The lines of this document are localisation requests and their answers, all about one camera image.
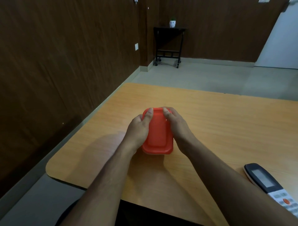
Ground person's right hand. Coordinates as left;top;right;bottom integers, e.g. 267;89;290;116
162;107;197;156

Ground person's left hand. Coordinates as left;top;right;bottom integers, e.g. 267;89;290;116
125;108;154;150

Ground red plastic lidded container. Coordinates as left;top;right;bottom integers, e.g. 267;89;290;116
142;107;174;155

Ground person's right forearm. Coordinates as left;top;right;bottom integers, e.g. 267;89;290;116
179;139;298;226

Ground person's left forearm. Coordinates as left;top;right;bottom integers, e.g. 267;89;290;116
59;139;143;226

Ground black folding side table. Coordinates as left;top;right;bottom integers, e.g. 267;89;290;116
153;26;187;68

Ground person's black trousers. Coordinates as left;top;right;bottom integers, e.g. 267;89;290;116
55;198;205;226

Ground white remote control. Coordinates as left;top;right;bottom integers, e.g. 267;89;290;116
243;163;298;218

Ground white door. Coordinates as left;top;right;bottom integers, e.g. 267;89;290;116
254;1;298;69

